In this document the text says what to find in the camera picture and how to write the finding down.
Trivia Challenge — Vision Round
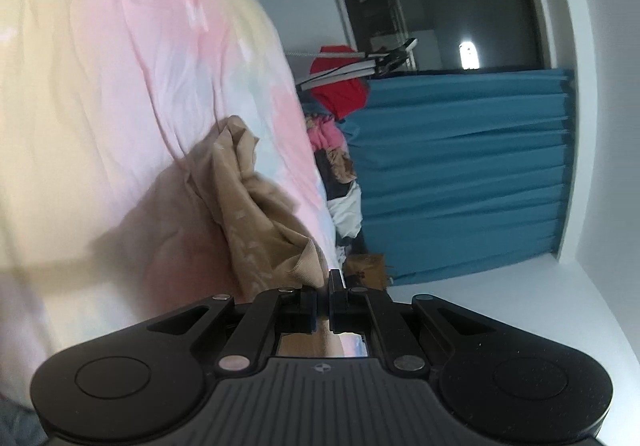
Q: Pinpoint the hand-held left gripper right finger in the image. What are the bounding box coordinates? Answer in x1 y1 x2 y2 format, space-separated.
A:
327 268 481 372

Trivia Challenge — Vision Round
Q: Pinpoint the grey cloth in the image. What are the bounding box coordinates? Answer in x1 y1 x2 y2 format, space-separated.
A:
0 398 48 446

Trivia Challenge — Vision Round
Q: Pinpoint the tan t-shirt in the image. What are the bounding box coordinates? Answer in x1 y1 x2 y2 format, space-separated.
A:
190 115 332 358

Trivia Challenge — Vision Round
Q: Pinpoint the black garment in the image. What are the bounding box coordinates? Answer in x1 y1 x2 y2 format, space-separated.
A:
317 151 362 207

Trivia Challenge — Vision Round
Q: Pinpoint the pastel tie-dye blanket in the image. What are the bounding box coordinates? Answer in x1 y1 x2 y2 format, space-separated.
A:
0 0 342 407

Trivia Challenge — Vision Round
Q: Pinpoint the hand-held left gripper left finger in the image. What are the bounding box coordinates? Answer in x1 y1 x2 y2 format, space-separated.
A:
145 287 321 373

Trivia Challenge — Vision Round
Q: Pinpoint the dark framed window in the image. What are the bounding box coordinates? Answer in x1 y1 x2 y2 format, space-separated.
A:
340 0 551 77

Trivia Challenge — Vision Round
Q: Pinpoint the pink cloth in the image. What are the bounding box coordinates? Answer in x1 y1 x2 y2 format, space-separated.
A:
306 118 348 152

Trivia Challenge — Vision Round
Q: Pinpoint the wide blue curtain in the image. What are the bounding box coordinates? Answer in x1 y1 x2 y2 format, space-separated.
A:
345 68 576 284

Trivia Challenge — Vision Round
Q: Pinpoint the red garment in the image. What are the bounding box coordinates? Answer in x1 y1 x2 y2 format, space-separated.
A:
309 45 370 122

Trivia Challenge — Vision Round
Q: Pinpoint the brown patterned cloth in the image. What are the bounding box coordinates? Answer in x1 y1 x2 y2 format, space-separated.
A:
327 148 356 184

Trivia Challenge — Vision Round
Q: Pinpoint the white garment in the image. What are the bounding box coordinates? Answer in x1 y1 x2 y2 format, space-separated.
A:
327 183 363 239

